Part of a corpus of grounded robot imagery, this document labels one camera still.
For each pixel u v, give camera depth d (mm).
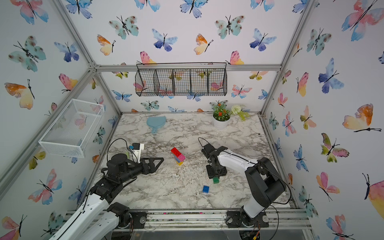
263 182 450
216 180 853
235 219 735
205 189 825
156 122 1149
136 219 736
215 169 739
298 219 748
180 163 925
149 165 645
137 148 674
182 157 841
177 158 849
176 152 863
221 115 994
